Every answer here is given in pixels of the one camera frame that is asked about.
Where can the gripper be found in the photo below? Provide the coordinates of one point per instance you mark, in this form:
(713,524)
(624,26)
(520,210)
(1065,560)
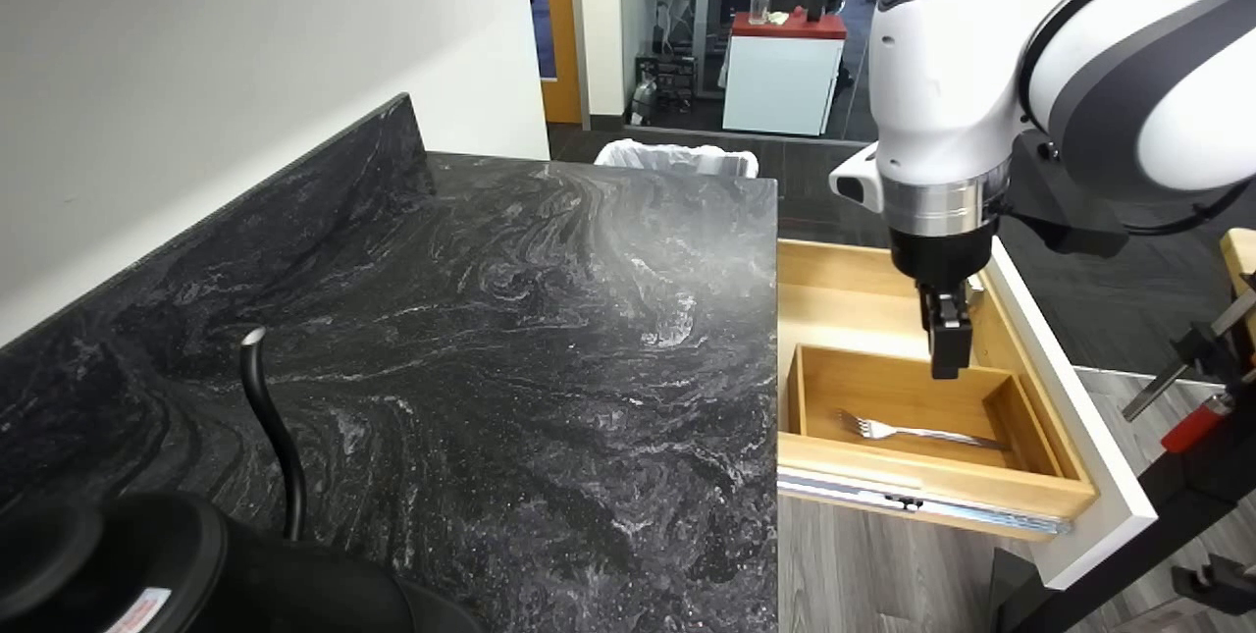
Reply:
(940,258)

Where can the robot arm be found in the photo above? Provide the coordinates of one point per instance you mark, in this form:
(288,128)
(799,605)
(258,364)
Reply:
(942,83)

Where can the wooden drawer with white front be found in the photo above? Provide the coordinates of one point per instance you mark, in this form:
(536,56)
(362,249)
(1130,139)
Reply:
(854,299)

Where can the wooden drawer organizer tray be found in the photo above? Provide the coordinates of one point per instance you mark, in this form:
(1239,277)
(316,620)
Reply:
(903,393)

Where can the silver fork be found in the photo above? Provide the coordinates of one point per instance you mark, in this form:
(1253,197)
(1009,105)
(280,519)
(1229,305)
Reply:
(883,431)

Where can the white cabinet with red top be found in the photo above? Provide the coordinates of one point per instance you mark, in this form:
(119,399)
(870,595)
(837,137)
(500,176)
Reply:
(782,79)

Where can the trash bin with white bag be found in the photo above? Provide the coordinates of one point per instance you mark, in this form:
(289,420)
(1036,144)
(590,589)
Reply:
(677,159)

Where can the dark bottle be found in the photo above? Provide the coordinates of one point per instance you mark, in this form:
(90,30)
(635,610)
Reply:
(816,3)

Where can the wooden board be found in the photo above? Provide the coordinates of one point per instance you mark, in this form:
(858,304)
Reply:
(1240,255)

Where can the clear drinking glass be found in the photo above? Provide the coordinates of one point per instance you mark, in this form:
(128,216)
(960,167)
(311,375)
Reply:
(759,9)

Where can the black clamp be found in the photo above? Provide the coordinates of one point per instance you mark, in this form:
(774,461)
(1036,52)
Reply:
(1222,582)

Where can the orange door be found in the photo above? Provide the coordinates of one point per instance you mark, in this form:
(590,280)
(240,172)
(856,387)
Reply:
(561,25)

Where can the black gooseneck kettle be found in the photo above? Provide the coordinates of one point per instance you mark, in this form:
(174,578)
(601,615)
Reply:
(177,574)

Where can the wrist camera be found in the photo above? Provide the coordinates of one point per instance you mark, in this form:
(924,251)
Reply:
(1065,206)

